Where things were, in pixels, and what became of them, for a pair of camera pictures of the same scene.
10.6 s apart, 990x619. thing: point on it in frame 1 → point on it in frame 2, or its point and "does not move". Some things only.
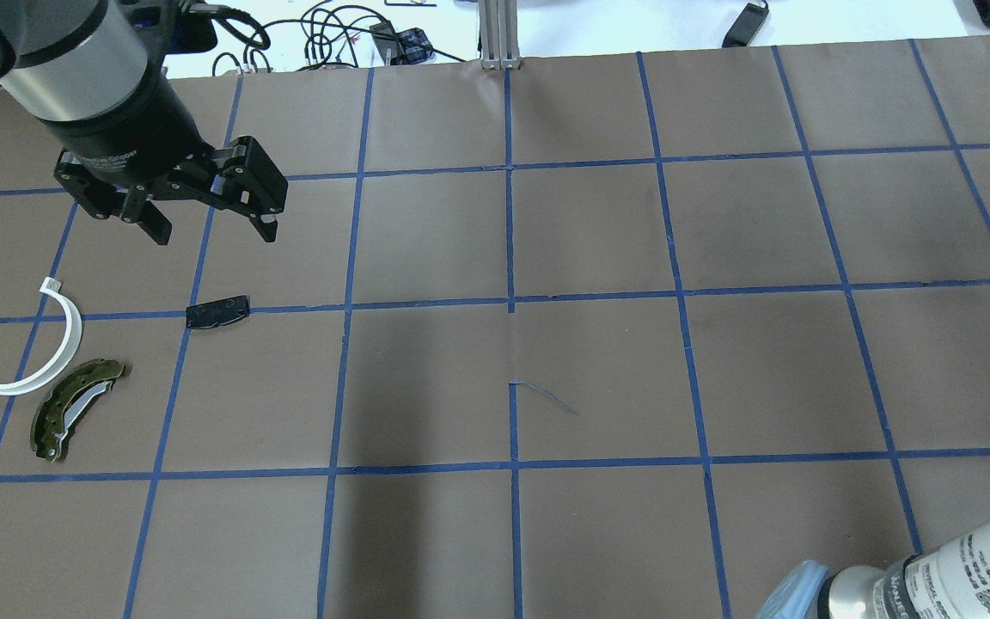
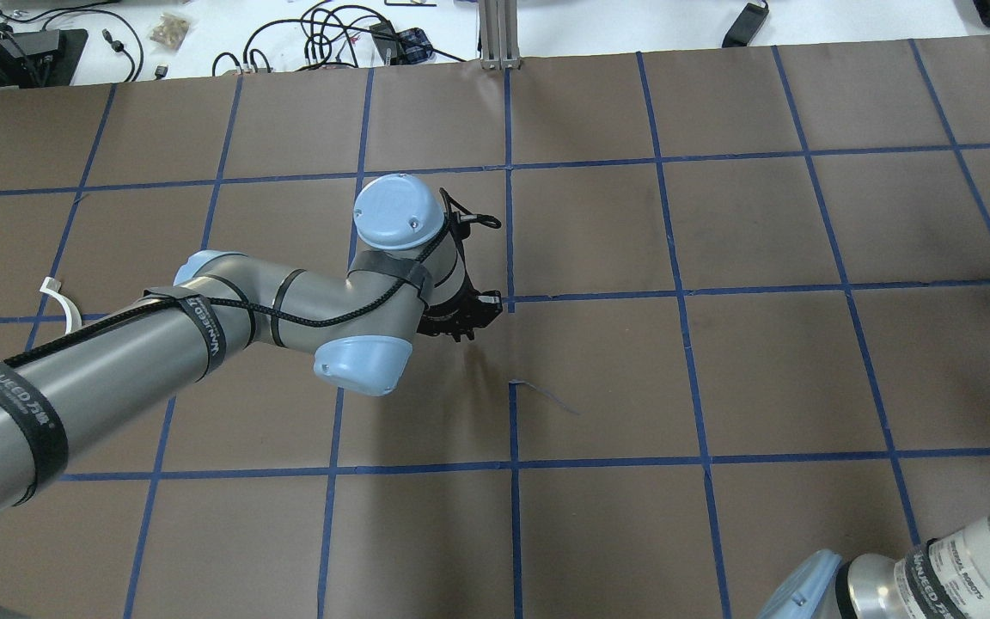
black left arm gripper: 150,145 → 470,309
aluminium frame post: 498,34 does not move
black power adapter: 746,26 does not move
